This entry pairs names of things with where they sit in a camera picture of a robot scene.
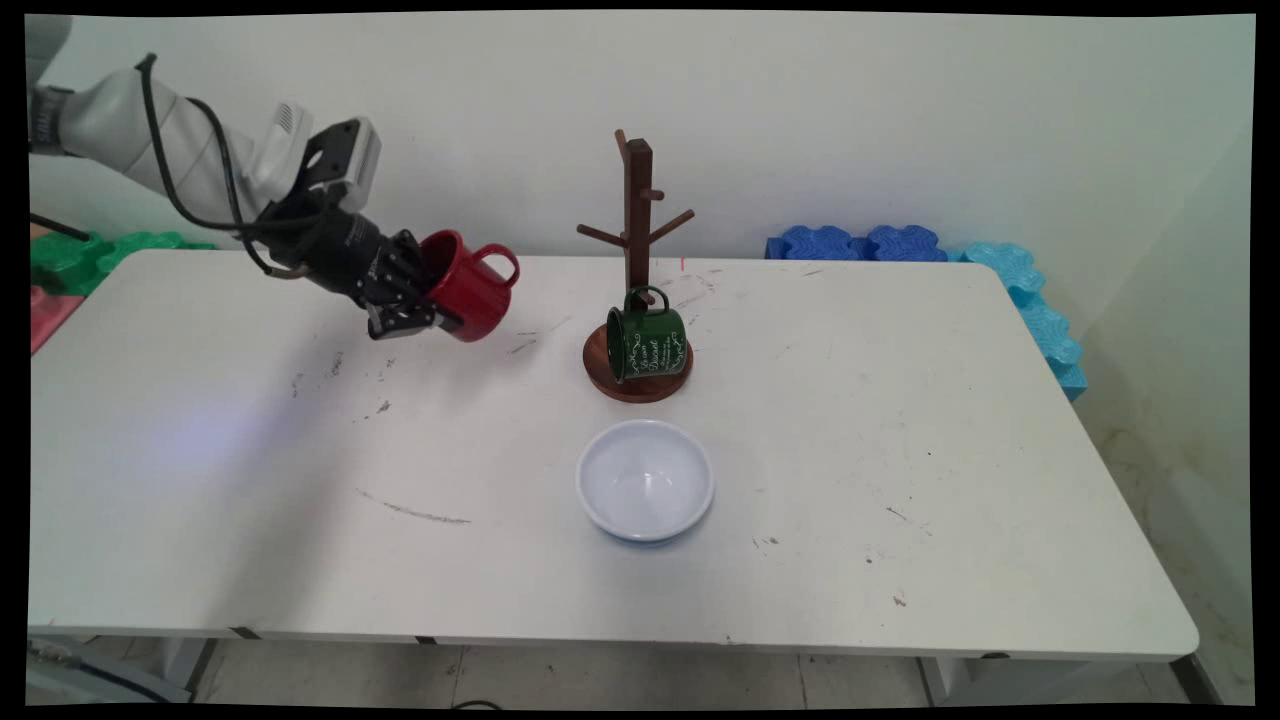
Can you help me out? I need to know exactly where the red foam tile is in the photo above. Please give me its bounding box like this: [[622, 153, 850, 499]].
[[30, 285, 87, 356]]

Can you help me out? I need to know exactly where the green printed enamel mug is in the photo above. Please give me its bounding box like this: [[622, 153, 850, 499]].
[[605, 286, 690, 384]]

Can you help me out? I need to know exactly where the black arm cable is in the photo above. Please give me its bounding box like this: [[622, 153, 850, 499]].
[[136, 54, 306, 279]]

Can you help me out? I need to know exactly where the light blue foam tile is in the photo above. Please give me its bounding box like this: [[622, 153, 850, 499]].
[[960, 241, 1047, 303], [1014, 298, 1090, 402]]

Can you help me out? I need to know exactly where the brown wooden mug tree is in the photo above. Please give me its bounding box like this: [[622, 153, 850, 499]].
[[577, 128, 696, 404]]

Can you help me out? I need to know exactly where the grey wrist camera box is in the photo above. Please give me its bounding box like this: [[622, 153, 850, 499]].
[[303, 117, 383, 213]]

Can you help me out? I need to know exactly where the red enamel mug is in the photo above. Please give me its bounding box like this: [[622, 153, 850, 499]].
[[420, 229, 521, 344]]

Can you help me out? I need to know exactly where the thin black bar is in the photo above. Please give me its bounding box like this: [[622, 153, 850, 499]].
[[29, 212, 92, 243]]

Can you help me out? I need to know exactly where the dark blue foam tile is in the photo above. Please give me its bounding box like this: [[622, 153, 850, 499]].
[[864, 225, 950, 264], [765, 225, 869, 263]]

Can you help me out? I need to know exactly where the grey table leg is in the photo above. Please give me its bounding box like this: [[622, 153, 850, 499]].
[[158, 638, 218, 698], [918, 655, 1006, 707]]

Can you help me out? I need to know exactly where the green foam tile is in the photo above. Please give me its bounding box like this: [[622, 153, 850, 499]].
[[30, 231, 217, 297]]

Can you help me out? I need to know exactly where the white bowl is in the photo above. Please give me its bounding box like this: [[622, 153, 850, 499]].
[[575, 419, 716, 544]]

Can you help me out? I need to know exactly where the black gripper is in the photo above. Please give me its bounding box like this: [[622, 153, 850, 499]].
[[260, 205, 465, 342]]

